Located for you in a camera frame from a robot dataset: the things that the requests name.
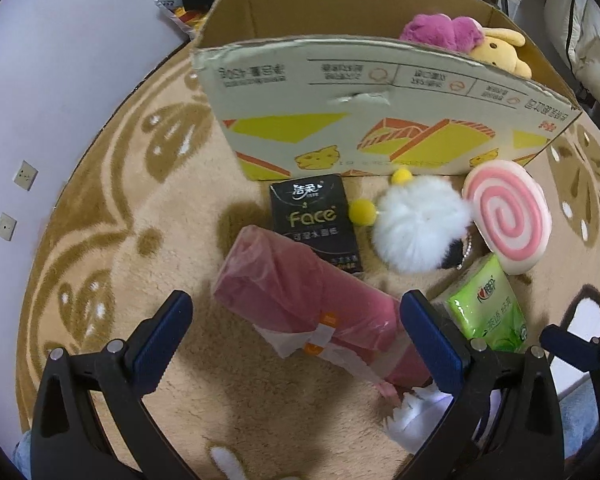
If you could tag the beige patterned rug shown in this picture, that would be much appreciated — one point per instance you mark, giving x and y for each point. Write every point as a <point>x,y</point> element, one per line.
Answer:
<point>145,220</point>

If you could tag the pink swirl lollipop cushion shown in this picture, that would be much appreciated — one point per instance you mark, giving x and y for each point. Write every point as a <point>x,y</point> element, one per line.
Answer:
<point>510,215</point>

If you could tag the plastic bag of toys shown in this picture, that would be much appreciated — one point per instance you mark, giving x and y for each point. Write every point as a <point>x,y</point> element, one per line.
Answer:
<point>180,10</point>

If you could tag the white wall socket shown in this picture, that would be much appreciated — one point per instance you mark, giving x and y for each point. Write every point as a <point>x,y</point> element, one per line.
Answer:
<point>5,226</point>
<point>25,175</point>

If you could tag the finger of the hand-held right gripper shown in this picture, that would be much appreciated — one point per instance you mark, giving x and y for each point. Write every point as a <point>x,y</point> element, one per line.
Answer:
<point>570,345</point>

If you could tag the printed cardboard box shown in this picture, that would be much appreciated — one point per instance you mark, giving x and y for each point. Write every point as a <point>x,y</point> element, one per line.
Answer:
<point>330,85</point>

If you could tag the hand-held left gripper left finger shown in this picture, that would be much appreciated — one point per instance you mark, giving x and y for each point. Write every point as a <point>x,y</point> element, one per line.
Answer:
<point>162,340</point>

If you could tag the green tissue pack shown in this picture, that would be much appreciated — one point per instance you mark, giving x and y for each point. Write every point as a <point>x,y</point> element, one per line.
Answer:
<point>490,305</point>

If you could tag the white fluffy pompom toy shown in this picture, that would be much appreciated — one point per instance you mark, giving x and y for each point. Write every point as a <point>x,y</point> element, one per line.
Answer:
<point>420,225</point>

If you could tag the purple plush toy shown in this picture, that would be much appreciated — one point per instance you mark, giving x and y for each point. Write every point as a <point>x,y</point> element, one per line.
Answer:
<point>435,30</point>

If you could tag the yellow plush toy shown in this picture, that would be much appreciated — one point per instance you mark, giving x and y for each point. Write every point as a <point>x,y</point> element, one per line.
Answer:
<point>505,47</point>

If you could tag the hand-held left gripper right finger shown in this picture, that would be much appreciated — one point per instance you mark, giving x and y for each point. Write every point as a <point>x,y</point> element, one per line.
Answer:
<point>430,340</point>

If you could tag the pink towel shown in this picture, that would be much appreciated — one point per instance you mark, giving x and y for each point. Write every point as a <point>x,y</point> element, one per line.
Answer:
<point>290,285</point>

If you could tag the black tissue pack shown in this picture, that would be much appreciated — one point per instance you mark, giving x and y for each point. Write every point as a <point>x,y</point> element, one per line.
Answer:
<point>312,220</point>

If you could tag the white padded chair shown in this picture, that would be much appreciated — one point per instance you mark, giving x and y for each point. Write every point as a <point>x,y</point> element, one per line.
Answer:
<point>590,35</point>

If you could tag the white soft cloth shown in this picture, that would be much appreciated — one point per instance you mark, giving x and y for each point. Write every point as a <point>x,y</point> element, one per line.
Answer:
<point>420,415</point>

